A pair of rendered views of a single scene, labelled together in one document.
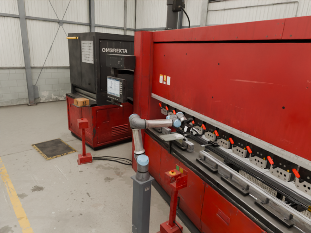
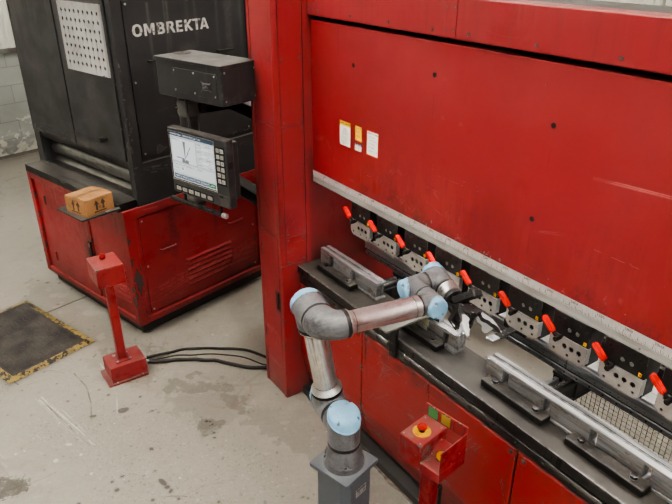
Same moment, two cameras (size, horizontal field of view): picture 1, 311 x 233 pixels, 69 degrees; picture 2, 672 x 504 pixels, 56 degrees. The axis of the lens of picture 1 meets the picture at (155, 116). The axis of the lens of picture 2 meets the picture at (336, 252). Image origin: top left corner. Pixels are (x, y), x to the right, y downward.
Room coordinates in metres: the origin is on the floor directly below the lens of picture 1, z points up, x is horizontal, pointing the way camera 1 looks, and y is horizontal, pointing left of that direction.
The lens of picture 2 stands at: (0.33, 0.34, 2.48)
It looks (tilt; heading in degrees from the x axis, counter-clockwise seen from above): 26 degrees down; 353
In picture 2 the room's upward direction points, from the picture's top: straight up
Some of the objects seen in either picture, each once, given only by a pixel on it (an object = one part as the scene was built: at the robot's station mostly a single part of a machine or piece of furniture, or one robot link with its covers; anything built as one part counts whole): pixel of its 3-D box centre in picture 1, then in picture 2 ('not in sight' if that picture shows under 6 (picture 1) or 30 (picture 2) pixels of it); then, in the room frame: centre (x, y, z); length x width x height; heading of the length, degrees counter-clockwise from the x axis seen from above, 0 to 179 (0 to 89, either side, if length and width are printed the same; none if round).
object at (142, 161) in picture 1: (142, 162); (343, 423); (2.06, 0.11, 0.94); 0.13 x 0.12 x 0.14; 15
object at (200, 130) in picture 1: (201, 125); (490, 287); (2.41, -0.52, 1.26); 0.15 x 0.09 x 0.17; 27
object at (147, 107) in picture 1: (159, 105); (333, 199); (3.69, -0.05, 1.15); 0.85 x 0.25 x 2.30; 117
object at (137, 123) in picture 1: (156, 123); (377, 316); (2.09, -0.01, 1.36); 0.49 x 0.11 x 0.12; 105
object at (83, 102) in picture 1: (81, 101); (87, 200); (4.12, 1.41, 1.04); 0.30 x 0.26 x 0.12; 42
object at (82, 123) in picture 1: (83, 140); (114, 317); (3.76, 1.28, 0.41); 0.25 x 0.20 x 0.83; 117
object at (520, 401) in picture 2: (206, 165); (514, 399); (2.18, -0.57, 0.89); 0.30 x 0.05 x 0.03; 27
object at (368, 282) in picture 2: (161, 127); (351, 271); (3.23, -0.09, 0.92); 0.50 x 0.06 x 0.10; 27
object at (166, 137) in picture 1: (171, 137); (397, 314); (2.67, -0.21, 1.00); 0.26 x 0.18 x 0.01; 117
